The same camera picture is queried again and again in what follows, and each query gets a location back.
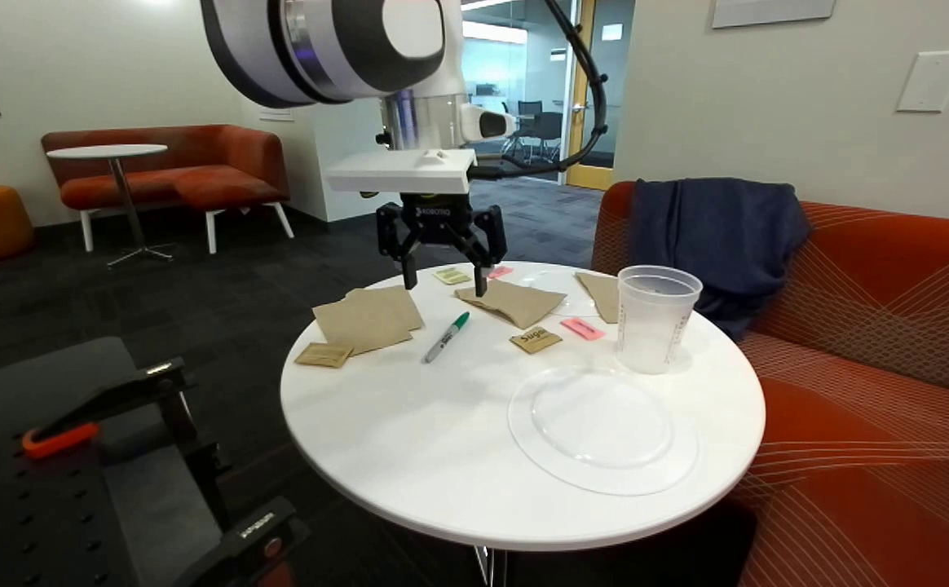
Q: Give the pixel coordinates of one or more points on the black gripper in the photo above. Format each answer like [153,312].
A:
[441,219]

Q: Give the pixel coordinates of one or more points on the green capped grey marker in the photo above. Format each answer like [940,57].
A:
[444,338]

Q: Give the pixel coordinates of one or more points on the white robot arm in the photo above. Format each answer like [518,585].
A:
[405,53]

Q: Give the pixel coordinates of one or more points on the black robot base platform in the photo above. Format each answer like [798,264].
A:
[118,509]

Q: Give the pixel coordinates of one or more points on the pink sweetener packet near cup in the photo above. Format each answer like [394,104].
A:
[580,326]

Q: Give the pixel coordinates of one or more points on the brown paper napkin by cup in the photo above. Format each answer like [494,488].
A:
[600,288]

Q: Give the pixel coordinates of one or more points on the transparent plastic cup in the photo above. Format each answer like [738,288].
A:
[652,307]

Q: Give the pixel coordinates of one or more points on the yellow green sugar packet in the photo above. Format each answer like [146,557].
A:
[451,276]

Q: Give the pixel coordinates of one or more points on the pink sweetener packet far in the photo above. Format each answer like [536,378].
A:
[501,273]

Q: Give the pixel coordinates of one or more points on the large brown paper napkin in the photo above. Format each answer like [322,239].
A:
[370,319]

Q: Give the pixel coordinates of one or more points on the brown paper napkin centre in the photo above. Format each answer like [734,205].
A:
[512,302]

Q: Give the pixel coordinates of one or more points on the small brown sugar packet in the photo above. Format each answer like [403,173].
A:
[536,340]

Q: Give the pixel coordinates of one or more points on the office chair behind glass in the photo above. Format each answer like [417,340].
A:
[540,130]

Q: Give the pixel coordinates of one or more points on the small brown paper piece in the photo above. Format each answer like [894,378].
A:
[325,358]

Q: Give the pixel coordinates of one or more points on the clear plastic plate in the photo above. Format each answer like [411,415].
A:
[600,433]

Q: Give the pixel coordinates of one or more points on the orange bench sofa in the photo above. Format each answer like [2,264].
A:
[207,169]

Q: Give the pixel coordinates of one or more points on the navy blue jacket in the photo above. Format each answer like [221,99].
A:
[734,235]

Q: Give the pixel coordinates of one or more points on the small round white side table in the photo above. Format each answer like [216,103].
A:
[115,158]

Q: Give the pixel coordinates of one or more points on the orange patterned sofa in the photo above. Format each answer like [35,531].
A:
[851,478]

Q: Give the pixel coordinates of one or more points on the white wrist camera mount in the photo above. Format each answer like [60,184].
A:
[405,170]

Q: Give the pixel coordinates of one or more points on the wooden door frame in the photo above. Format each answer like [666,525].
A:
[579,104]

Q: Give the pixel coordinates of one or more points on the black camera stand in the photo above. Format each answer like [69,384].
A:
[253,549]

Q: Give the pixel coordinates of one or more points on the white wall plate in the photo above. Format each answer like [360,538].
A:
[927,84]

